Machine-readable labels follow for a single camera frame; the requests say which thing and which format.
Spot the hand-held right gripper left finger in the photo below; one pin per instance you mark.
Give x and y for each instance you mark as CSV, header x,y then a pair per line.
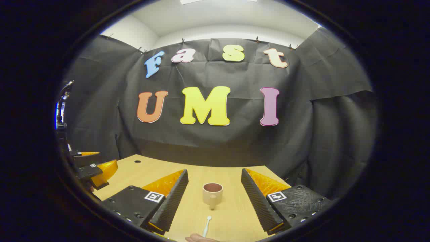
x,y
173,201

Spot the black backdrop cloth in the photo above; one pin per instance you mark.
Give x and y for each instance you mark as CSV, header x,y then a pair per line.
x,y
235,141

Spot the beige cup with brown inside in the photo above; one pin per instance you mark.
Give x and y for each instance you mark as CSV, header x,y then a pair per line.
x,y
212,195

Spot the ceiling light panel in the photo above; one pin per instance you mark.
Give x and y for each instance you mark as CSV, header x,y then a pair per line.
x,y
215,1

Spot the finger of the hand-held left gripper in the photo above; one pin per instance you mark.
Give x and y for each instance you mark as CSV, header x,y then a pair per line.
x,y
90,172
85,158

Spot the pale green toothbrush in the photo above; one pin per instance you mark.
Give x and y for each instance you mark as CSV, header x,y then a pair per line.
x,y
206,228

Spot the light wooden desktop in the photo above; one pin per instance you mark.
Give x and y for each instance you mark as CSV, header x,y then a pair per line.
x,y
231,218

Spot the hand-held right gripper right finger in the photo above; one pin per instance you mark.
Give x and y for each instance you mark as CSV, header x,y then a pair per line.
x,y
257,205

